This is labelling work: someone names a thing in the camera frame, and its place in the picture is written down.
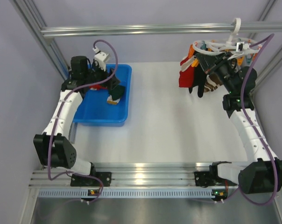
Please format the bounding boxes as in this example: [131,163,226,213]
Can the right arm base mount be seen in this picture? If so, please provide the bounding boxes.
[194,171,225,188]

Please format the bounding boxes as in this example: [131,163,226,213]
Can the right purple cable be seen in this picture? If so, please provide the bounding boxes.
[225,34,279,206]

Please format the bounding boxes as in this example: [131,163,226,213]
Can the slotted cable duct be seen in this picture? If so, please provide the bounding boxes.
[38,188,227,199]

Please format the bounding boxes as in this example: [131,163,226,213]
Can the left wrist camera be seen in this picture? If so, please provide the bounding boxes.
[93,47,110,71]

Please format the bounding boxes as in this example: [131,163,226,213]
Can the brown patterned sock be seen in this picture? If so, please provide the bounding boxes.
[204,74,223,93]

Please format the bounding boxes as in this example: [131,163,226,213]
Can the red snowflake sock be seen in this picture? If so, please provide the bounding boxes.
[90,84,107,91]

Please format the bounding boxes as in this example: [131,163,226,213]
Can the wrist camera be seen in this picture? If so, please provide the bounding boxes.
[228,42,256,60]
[93,47,110,71]

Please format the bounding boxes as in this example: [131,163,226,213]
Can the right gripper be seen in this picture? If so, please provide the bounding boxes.
[197,51,236,94]

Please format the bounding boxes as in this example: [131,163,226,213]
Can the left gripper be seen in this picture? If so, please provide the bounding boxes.
[84,60,120,90]

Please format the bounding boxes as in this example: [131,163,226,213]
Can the red santa sock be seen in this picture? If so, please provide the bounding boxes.
[178,56,195,88]

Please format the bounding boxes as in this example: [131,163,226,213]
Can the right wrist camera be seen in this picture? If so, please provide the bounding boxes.
[228,42,256,60]

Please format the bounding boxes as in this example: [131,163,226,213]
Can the short aluminium profile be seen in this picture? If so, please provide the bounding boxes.
[64,60,87,144]

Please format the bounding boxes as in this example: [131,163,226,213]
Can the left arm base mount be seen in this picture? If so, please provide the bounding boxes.
[70,172,112,187]

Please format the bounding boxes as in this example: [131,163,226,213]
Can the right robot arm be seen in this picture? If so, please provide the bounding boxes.
[196,52,282,194]

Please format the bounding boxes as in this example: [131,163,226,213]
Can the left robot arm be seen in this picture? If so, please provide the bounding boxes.
[33,51,119,185]

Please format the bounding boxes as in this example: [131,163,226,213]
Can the aluminium frame post left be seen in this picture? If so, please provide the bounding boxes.
[10,0,70,81]

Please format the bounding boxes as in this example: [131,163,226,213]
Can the horizontal aluminium rail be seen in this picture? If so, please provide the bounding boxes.
[41,21,282,38]

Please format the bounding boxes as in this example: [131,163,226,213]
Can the blue plastic bin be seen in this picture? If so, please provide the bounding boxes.
[73,64,132,127]

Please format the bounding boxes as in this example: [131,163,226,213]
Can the white round clip hanger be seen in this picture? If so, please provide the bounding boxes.
[192,18,262,58]

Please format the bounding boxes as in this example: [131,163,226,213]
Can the black striped sock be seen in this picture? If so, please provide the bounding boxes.
[188,66,207,98]

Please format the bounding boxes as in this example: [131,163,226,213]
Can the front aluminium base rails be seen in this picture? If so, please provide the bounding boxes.
[28,162,256,189]

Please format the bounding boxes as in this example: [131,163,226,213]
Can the yellow orange clothes peg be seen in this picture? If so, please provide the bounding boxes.
[191,59,199,68]

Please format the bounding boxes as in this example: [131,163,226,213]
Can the green tree sock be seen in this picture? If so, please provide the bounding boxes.
[108,85,126,101]

